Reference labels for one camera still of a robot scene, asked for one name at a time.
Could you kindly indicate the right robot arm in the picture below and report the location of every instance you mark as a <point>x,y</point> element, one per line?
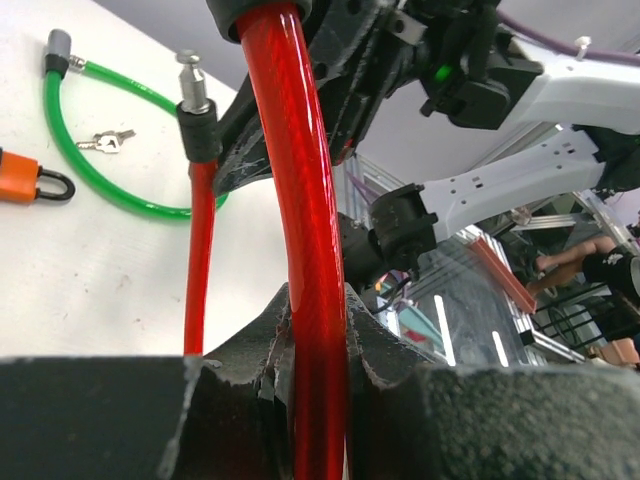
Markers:
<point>504,68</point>

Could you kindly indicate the orange black padlock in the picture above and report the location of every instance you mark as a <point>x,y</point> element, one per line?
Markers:
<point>20,178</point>

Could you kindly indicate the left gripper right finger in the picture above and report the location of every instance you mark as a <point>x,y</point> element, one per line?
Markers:
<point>412,418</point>

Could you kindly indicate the red cable lock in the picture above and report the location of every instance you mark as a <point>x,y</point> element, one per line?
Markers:
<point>311,366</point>

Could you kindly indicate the green lock keys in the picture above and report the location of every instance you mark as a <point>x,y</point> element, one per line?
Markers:
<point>108,142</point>

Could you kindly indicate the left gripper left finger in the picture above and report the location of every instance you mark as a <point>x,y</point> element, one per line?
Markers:
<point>165,417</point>

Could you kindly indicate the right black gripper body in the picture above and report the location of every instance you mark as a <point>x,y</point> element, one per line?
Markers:
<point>421,41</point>

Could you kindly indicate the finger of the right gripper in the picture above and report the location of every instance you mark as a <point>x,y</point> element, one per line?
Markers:
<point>340,36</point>
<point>244,158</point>

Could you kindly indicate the green cable lock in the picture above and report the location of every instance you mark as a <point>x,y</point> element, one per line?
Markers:
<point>58,59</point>

